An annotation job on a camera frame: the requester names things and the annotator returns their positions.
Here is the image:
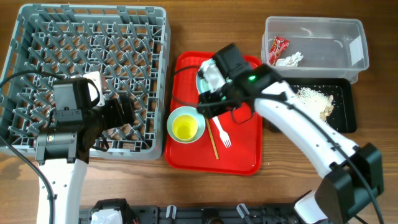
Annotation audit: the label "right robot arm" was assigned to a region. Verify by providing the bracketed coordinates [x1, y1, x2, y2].
[197, 44, 384, 223]

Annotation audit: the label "wooden chopstick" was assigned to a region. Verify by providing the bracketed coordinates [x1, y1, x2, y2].
[205, 118, 220, 160]

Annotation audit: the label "light blue bowl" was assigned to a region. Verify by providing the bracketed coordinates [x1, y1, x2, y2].
[167, 106, 206, 144]

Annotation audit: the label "grey plastic dishwasher rack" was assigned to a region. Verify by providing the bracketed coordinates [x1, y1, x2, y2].
[1, 4, 171, 160]

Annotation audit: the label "red plastic serving tray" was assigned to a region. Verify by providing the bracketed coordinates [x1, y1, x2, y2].
[165, 51, 262, 175]

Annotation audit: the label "red snack wrapper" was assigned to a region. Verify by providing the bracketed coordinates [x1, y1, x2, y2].
[269, 36, 290, 65]

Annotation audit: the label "large light blue plate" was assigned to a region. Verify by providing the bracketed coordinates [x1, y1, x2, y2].
[196, 69, 218, 94]

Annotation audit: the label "clear plastic waste bin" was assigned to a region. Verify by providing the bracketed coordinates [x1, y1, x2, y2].
[261, 16, 369, 83]

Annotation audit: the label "rice and peanut leftovers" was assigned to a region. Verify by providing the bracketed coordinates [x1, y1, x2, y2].
[296, 87, 334, 122]

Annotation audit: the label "black rectangular food tray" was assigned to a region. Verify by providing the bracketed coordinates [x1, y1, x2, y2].
[267, 77, 358, 134]

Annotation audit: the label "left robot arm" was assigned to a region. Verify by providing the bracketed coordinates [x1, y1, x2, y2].
[35, 77, 136, 223]

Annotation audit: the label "white napkin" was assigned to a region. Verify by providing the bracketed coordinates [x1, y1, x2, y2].
[275, 52, 303, 67]

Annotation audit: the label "yellow plastic cup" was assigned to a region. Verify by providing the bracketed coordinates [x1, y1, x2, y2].
[172, 114, 198, 142]

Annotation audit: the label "white plastic fork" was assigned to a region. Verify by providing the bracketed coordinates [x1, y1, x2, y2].
[212, 116, 232, 148]

